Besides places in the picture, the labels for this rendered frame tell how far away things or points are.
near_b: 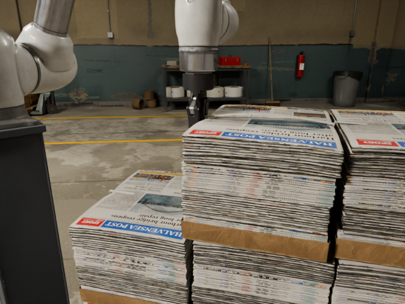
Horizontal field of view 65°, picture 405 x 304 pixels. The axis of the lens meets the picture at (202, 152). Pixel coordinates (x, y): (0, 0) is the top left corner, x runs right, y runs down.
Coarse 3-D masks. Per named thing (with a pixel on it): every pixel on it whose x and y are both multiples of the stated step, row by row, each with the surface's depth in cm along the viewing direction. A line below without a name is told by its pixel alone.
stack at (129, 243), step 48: (144, 192) 90; (96, 240) 73; (144, 240) 69; (192, 240) 72; (96, 288) 78; (144, 288) 74; (192, 288) 70; (240, 288) 68; (288, 288) 65; (336, 288) 62; (384, 288) 60
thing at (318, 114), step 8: (240, 104) 91; (216, 112) 81; (224, 112) 81; (232, 112) 81; (240, 112) 81; (248, 112) 81; (256, 112) 81; (264, 112) 81; (272, 112) 81; (280, 112) 81; (288, 112) 81; (296, 112) 81; (304, 112) 81; (312, 112) 81; (320, 112) 81; (328, 120) 72
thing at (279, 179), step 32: (192, 128) 63; (224, 128) 63; (256, 128) 63; (288, 128) 64; (320, 128) 65; (192, 160) 60; (224, 160) 58; (256, 160) 57; (288, 160) 55; (320, 160) 53; (192, 192) 63; (224, 192) 61; (256, 192) 59; (288, 192) 57; (320, 192) 56; (224, 224) 63; (256, 224) 61; (288, 224) 59; (320, 224) 57
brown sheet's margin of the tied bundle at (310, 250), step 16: (192, 224) 64; (208, 224) 63; (208, 240) 65; (224, 240) 63; (240, 240) 62; (256, 240) 61; (272, 240) 60; (288, 240) 59; (304, 240) 58; (304, 256) 60; (320, 256) 59
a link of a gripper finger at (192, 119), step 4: (188, 108) 71; (196, 108) 71; (188, 112) 72; (196, 112) 71; (188, 116) 73; (192, 116) 72; (196, 116) 72; (188, 120) 73; (192, 120) 73; (196, 120) 73; (192, 124) 74
